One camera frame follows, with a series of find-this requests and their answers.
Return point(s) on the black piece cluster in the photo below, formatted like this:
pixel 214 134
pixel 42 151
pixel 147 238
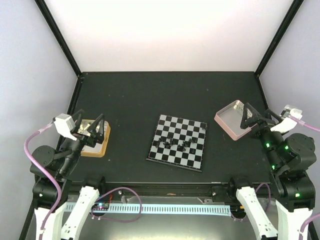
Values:
pixel 167 142

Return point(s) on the gold tin with white pieces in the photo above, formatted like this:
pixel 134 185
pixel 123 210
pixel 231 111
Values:
pixel 98 145

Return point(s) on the black knight lying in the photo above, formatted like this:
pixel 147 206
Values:
pixel 186 144

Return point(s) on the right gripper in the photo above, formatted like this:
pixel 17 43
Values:
pixel 257 117

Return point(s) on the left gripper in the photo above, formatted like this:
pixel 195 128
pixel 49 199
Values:
pixel 95 135

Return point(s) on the white slotted cable duct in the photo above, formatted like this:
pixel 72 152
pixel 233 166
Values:
pixel 162 209

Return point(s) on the black and white chessboard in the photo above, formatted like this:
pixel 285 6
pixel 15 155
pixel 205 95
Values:
pixel 180 129

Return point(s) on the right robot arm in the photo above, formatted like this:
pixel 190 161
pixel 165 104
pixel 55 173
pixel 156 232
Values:
pixel 289 158

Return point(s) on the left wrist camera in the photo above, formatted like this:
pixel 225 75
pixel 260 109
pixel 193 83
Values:
pixel 64 125

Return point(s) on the pink metal tin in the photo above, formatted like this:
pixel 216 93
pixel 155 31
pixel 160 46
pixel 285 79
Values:
pixel 229 119

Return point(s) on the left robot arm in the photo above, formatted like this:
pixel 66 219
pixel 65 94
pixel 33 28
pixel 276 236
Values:
pixel 52 168

